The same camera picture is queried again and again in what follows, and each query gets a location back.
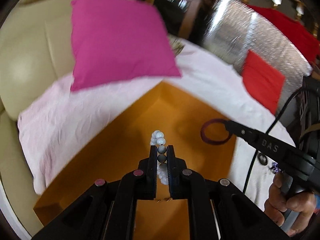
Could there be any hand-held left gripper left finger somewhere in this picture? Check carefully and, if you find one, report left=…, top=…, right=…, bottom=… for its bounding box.
left=31, top=145, right=158, bottom=240

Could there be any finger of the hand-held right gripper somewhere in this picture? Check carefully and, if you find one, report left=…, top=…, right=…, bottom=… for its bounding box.
left=224, top=120, right=259, bottom=144

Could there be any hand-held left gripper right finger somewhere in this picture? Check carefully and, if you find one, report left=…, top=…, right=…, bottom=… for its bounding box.
left=167, top=145, right=290, bottom=240

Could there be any white bead bracelet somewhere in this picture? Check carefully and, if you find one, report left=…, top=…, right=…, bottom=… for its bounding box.
left=149, top=130, right=171, bottom=188

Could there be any black hair tie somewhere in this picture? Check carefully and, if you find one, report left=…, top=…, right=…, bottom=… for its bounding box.
left=257, top=152, right=270, bottom=166

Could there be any dark purple bangle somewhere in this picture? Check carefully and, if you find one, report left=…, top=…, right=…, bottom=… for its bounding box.
left=200, top=119, right=232, bottom=145

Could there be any orange box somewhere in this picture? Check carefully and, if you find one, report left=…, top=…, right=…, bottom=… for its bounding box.
left=34, top=81, right=237, bottom=240

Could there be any person's right hand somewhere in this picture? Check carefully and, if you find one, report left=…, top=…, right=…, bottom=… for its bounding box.
left=264, top=172, right=317, bottom=237

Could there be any red cushion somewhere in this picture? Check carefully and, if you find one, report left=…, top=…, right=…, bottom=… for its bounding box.
left=241, top=50, right=286, bottom=114

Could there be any pale pink towel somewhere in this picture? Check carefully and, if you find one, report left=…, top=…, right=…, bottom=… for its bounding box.
left=17, top=39, right=297, bottom=212

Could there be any silver foil mat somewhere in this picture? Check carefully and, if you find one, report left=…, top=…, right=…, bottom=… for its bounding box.
left=202, top=0, right=313, bottom=117

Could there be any patterned cloth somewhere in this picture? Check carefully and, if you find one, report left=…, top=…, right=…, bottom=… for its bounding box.
left=167, top=35, right=187, bottom=55

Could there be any red cloth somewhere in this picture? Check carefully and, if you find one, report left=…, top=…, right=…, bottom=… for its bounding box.
left=246, top=4, right=320, bottom=63

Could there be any pink cushion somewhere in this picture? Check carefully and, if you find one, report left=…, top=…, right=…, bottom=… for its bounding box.
left=70, top=0, right=182, bottom=92

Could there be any beige sofa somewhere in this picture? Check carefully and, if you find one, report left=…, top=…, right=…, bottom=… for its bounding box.
left=0, top=0, right=118, bottom=240

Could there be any black cable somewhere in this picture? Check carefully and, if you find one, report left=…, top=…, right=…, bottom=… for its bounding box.
left=242, top=89, right=304, bottom=194

